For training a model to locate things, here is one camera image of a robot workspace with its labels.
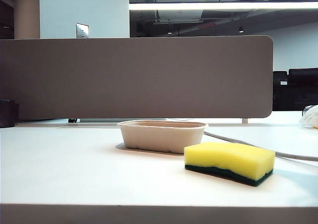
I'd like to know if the yellow green cleaning sponge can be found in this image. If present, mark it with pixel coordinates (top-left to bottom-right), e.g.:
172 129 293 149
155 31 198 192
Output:
183 142 276 187

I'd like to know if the beige paper lunch box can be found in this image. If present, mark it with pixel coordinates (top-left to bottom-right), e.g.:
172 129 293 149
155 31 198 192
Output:
116 120 210 154

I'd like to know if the grey desk divider panel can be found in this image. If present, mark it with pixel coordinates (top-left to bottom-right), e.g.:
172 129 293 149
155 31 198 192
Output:
0 35 274 122

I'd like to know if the long ceiling light strip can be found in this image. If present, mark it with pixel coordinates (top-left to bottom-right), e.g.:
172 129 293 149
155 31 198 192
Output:
128 1 318 10

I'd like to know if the white crumpled plastic bag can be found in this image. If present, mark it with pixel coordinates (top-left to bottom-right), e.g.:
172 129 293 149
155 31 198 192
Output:
299 105 318 129

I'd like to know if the black cylindrical container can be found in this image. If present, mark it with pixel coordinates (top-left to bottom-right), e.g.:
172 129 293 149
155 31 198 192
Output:
0 99 19 128

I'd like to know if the beige round pillar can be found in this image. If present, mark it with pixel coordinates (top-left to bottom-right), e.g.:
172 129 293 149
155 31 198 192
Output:
13 0 41 39

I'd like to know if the metal wall plate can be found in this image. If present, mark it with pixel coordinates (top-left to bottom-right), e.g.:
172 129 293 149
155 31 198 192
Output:
76 22 90 39

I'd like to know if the white cable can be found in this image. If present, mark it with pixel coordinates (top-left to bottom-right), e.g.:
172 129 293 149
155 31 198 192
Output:
204 131 318 162

